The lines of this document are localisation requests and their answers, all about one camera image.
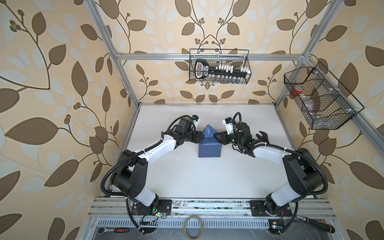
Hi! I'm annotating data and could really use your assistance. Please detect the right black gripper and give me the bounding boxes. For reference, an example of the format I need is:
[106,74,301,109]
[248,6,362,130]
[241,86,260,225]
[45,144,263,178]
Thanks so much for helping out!
[213,130,243,147]

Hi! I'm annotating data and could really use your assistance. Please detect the orange black screwdriver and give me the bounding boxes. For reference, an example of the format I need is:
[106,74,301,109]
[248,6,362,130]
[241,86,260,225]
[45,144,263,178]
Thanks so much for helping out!
[297,216,336,234]

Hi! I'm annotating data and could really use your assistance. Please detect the black wire basket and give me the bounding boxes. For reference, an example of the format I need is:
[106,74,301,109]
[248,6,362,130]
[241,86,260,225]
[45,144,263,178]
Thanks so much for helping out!
[189,48,252,85]
[284,62,365,130]

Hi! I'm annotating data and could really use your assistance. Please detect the clear tape roll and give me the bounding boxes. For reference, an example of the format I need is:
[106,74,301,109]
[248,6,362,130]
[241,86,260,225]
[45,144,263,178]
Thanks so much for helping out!
[183,216,204,240]

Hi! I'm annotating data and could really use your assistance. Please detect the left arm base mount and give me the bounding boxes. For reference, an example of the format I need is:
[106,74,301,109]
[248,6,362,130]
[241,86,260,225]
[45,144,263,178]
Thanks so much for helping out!
[132,199,173,218]

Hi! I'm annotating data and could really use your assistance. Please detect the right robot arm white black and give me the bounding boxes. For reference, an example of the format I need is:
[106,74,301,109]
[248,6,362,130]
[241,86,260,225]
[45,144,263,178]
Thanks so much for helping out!
[214,123,329,208]

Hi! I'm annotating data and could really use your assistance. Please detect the back black wire basket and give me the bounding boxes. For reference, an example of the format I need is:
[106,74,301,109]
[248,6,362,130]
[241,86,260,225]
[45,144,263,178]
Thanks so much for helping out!
[189,48,252,85]

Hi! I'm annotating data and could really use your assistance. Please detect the right black wire basket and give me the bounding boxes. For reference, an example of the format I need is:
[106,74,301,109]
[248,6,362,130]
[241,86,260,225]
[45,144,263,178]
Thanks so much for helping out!
[284,62,365,130]

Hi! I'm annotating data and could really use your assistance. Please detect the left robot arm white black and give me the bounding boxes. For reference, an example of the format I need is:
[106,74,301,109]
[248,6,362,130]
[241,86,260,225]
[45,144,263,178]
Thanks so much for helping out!
[101,115,204,207]

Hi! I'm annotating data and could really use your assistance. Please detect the black socket set holder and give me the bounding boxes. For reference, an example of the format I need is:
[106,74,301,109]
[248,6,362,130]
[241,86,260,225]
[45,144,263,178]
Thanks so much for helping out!
[192,60,252,80]

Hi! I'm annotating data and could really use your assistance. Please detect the ratchet wrench red handle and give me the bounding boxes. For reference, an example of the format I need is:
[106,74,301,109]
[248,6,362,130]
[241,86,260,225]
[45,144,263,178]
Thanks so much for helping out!
[97,227,129,235]

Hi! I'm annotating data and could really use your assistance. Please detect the light blue wrapping paper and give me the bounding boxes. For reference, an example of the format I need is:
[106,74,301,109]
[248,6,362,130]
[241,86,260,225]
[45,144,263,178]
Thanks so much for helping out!
[198,125,222,158]

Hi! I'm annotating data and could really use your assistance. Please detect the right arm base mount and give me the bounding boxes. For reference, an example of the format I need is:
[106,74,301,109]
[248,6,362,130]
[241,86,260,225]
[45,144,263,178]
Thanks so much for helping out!
[250,200,293,218]

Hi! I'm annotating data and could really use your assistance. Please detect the black adjustable wrench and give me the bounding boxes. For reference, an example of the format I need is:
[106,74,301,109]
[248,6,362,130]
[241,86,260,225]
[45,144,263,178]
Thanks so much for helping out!
[256,131,270,144]

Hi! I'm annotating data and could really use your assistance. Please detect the aluminium mounting rail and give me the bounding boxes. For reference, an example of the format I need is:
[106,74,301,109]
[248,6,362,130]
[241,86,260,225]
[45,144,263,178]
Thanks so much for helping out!
[88,198,337,220]

